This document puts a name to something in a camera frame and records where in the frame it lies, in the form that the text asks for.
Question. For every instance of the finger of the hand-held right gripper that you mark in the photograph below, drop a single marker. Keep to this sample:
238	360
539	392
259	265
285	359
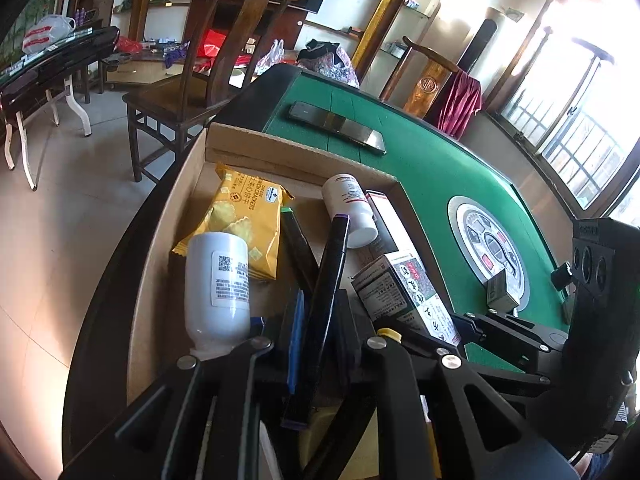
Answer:
505	377
500	331

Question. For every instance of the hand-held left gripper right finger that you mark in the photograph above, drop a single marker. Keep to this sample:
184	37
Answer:
345	332

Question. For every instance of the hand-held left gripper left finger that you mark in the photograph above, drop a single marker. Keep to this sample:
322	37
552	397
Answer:
297	340

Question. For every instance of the purple-capped black marker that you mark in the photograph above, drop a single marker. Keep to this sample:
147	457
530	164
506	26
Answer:
322	300

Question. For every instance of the green and white medicine box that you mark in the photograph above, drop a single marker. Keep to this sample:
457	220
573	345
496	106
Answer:
400	290

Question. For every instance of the large white bottle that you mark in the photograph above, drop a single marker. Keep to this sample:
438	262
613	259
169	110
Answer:
210	310

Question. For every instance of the green-capped black marker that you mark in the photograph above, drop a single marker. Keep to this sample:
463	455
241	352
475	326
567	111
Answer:
297	245

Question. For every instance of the red and grey carton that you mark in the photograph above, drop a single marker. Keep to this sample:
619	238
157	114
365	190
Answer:
390	225

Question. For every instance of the small white pill bottle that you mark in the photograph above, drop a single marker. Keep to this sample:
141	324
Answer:
350	210

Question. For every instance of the yellow cracker packet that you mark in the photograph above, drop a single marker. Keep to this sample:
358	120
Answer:
250	210

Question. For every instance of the cardboard box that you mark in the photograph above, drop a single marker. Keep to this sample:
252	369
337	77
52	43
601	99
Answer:
165	270

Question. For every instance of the small white carton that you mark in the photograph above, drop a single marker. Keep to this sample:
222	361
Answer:
502	290

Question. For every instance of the small black device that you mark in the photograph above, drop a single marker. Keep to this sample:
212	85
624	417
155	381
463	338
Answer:
561	276

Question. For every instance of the round table centre console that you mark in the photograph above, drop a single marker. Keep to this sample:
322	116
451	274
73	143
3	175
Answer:
465	230

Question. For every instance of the window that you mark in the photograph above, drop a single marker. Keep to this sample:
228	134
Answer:
575	125

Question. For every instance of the black smartphone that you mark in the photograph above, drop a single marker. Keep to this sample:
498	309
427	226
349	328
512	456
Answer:
335	125

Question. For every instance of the carved wooden chair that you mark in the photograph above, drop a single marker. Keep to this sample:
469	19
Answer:
425	90

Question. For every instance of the dark wooden chair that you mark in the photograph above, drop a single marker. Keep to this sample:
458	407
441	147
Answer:
165	105

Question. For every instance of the pile of clothes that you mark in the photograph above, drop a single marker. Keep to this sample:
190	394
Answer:
325	60

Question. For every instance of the clear plastic bag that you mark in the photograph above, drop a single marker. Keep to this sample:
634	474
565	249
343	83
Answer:
275	54

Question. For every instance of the small red bag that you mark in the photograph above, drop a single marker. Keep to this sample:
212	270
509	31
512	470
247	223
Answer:
127	45

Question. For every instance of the white plastic bag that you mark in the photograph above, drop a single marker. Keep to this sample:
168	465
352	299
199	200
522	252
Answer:
47	32

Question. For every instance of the green wall painting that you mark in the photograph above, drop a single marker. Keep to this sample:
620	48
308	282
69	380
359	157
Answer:
37	5

